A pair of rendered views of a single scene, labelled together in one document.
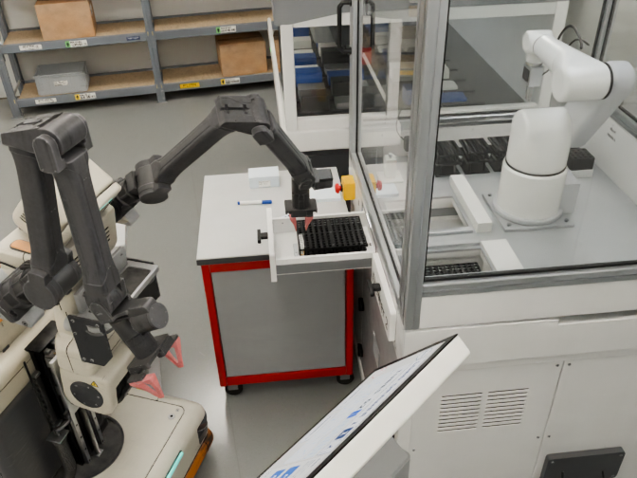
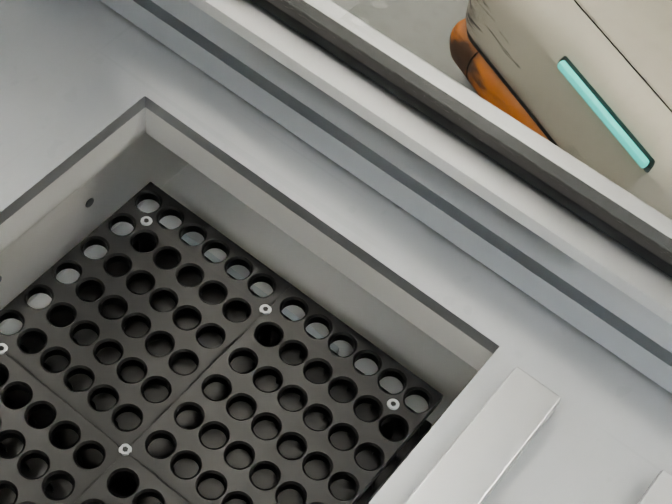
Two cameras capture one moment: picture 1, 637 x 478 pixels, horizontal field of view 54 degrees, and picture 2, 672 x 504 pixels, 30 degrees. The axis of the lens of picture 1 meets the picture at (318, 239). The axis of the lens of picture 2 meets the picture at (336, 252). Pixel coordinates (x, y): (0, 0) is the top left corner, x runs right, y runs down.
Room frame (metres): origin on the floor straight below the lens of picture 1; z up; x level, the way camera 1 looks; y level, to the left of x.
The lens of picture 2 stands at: (1.64, -0.53, 1.39)
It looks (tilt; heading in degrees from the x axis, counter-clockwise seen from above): 56 degrees down; 124
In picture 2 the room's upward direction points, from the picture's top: 11 degrees clockwise
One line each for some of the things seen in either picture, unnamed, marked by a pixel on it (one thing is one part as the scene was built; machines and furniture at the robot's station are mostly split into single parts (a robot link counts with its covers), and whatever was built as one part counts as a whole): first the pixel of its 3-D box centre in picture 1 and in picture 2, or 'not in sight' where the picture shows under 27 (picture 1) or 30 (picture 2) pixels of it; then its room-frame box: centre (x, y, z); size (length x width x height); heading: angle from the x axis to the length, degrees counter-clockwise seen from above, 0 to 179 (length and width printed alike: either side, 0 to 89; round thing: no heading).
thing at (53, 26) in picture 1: (66, 16); not in sight; (5.26, 1.99, 0.72); 0.41 x 0.32 x 0.28; 103
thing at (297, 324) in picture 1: (279, 282); not in sight; (2.14, 0.17, 0.38); 0.62 x 0.58 x 0.76; 5
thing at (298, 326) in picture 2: not in sight; (277, 300); (1.45, -0.29, 0.90); 0.18 x 0.02 x 0.01; 5
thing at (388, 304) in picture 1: (383, 295); not in sight; (1.45, -0.19, 0.87); 0.29 x 0.02 x 0.11; 5
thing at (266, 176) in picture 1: (263, 177); not in sight; (2.35, 0.22, 0.79); 0.13 x 0.09 x 0.05; 96
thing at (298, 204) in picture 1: (300, 199); not in sight; (1.71, 0.05, 1.05); 0.10 x 0.07 x 0.07; 95
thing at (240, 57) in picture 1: (241, 53); not in sight; (5.56, 0.64, 0.28); 0.41 x 0.32 x 0.28; 103
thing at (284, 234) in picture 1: (333, 240); not in sight; (1.75, -0.05, 0.86); 0.40 x 0.26 x 0.06; 95
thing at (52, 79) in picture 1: (63, 78); not in sight; (5.22, 2.14, 0.22); 0.40 x 0.30 x 0.17; 103
